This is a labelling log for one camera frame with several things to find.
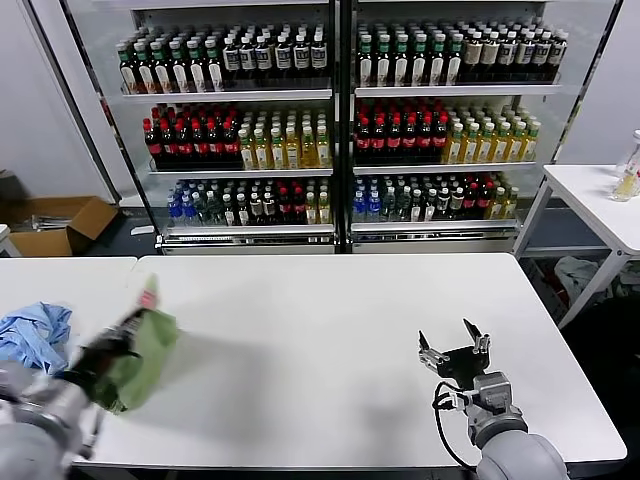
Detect crumpled light blue garment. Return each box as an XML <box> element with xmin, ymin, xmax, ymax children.
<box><xmin>0</xmin><ymin>301</ymin><xmax>75</xmax><ymax>376</ymax></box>

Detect white side table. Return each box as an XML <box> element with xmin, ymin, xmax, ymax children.
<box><xmin>512</xmin><ymin>163</ymin><xmax>640</xmax><ymax>332</ymax></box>

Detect dark bottle white blue label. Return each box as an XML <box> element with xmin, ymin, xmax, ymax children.
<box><xmin>221</xmin><ymin>37</ymin><xmax>240</xmax><ymax>81</ymax></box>
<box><xmin>237</xmin><ymin>36</ymin><xmax>256</xmax><ymax>81</ymax></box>
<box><xmin>291</xmin><ymin>33</ymin><xmax>310</xmax><ymax>79</ymax></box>
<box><xmin>309</xmin><ymin>32</ymin><xmax>328</xmax><ymax>79</ymax></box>
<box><xmin>273</xmin><ymin>34</ymin><xmax>292</xmax><ymax>80</ymax></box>
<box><xmin>498</xmin><ymin>30</ymin><xmax>517</xmax><ymax>81</ymax></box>
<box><xmin>548</xmin><ymin>30</ymin><xmax>568</xmax><ymax>80</ymax></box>
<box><xmin>515</xmin><ymin>30</ymin><xmax>534</xmax><ymax>81</ymax></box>
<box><xmin>253</xmin><ymin>35</ymin><xmax>273</xmax><ymax>80</ymax></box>
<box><xmin>532</xmin><ymin>30</ymin><xmax>551</xmax><ymax>81</ymax></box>

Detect pale green cloth heap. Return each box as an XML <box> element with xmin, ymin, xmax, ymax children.
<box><xmin>617</xmin><ymin>269</ymin><xmax>640</xmax><ymax>304</ymax></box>

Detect white cabinet shelf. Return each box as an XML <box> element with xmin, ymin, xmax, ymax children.
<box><xmin>148</xmin><ymin>167</ymin><xmax>334</xmax><ymax>178</ymax></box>
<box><xmin>119</xmin><ymin>88</ymin><xmax>334</xmax><ymax>105</ymax></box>
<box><xmin>351</xmin><ymin>159</ymin><xmax>539</xmax><ymax>177</ymax></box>
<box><xmin>353</xmin><ymin>83</ymin><xmax>564</xmax><ymax>99</ymax></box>
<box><xmin>350</xmin><ymin>218</ymin><xmax>519</xmax><ymax>234</ymax></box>
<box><xmin>160</xmin><ymin>223</ymin><xmax>335</xmax><ymax>237</ymax></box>

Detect glass door beverage cabinet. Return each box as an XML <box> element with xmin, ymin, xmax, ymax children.
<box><xmin>344</xmin><ymin>0</ymin><xmax>569</xmax><ymax>256</ymax></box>
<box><xmin>128</xmin><ymin>0</ymin><xmax>346</xmax><ymax>257</ymax></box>

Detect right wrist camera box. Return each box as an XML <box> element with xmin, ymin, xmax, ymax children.
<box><xmin>472</xmin><ymin>370</ymin><xmax>514</xmax><ymax>411</ymax></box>

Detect light green polo shirt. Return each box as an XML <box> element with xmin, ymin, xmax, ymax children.
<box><xmin>87</xmin><ymin>272</ymin><xmax>180</xmax><ymax>414</ymax></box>

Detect white grey cloth pile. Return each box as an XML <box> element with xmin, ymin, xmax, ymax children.
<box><xmin>552</xmin><ymin>255</ymin><xmax>616</xmax><ymax>307</ymax></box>

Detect open brown cardboard box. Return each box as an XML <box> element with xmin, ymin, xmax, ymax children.
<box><xmin>0</xmin><ymin>195</ymin><xmax>120</xmax><ymax>259</ymax></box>

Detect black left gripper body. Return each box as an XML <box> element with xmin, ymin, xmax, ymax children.
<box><xmin>66</xmin><ymin>326</ymin><xmax>145</xmax><ymax>390</ymax></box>

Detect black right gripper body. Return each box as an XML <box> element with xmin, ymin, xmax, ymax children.
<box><xmin>437</xmin><ymin>343</ymin><xmax>491</xmax><ymax>390</ymax></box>

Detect dark bottle beige label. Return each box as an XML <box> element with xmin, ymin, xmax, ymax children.
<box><xmin>461</xmin><ymin>32</ymin><xmax>481</xmax><ymax>82</ymax></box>
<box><xmin>480</xmin><ymin>31</ymin><xmax>500</xmax><ymax>82</ymax></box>

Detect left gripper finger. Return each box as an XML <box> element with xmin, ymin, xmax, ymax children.
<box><xmin>127</xmin><ymin>309</ymin><xmax>154</xmax><ymax>340</ymax></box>
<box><xmin>116</xmin><ymin>306</ymin><xmax>148</xmax><ymax>336</ymax></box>

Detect clear glass bottle yellow contents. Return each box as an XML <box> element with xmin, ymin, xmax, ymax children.
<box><xmin>609</xmin><ymin>128</ymin><xmax>640</xmax><ymax>203</ymax></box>

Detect green cap brown tea bottle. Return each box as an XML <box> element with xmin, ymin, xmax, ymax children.
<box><xmin>391</xmin><ymin>33</ymin><xmax>411</xmax><ymax>87</ymax></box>
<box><xmin>116</xmin><ymin>43</ymin><xmax>137</xmax><ymax>95</ymax></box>
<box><xmin>356</xmin><ymin>33</ymin><xmax>375</xmax><ymax>87</ymax></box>
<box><xmin>427</xmin><ymin>33</ymin><xmax>447</xmax><ymax>86</ymax></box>
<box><xmin>151</xmin><ymin>41</ymin><xmax>171</xmax><ymax>94</ymax></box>
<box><xmin>133</xmin><ymin>42</ymin><xmax>154</xmax><ymax>95</ymax></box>
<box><xmin>203</xmin><ymin>38</ymin><xmax>224</xmax><ymax>93</ymax></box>
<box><xmin>185</xmin><ymin>39</ymin><xmax>206</xmax><ymax>93</ymax></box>
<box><xmin>168</xmin><ymin>40</ymin><xmax>189</xmax><ymax>94</ymax></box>
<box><xmin>373</xmin><ymin>33</ymin><xmax>393</xmax><ymax>87</ymax></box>
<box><xmin>409</xmin><ymin>33</ymin><xmax>429</xmax><ymax>86</ymax></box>
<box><xmin>444</xmin><ymin>33</ymin><xmax>463</xmax><ymax>85</ymax></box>

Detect open glass cabinet door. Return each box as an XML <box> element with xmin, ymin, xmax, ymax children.
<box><xmin>27</xmin><ymin>0</ymin><xmax>164</xmax><ymax>246</ymax></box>
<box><xmin>509</xmin><ymin>0</ymin><xmax>626</xmax><ymax>256</ymax></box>

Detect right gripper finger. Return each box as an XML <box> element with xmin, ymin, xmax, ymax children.
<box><xmin>417</xmin><ymin>328</ymin><xmax>450</xmax><ymax>369</ymax></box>
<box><xmin>462</xmin><ymin>317</ymin><xmax>492</xmax><ymax>355</ymax></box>

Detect white plastic stool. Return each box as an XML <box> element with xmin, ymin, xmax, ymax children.
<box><xmin>0</xmin><ymin>224</ymin><xmax>24</xmax><ymax>259</ymax></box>

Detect grey metal parts bundle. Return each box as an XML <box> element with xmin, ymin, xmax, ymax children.
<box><xmin>29</xmin><ymin>213</ymin><xmax>69</xmax><ymax>233</ymax></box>

